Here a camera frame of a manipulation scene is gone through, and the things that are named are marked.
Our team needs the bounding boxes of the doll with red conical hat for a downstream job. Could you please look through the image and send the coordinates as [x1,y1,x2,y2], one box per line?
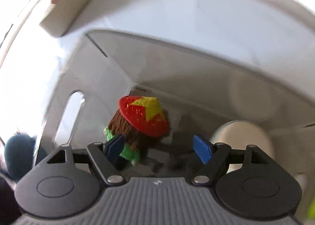
[104,95,170,165]

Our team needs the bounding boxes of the blue jeans leg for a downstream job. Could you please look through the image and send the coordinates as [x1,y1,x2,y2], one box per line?
[4,133,36,183]

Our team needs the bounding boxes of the white round bowl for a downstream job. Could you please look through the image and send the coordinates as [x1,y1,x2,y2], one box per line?
[209,119,276,174]

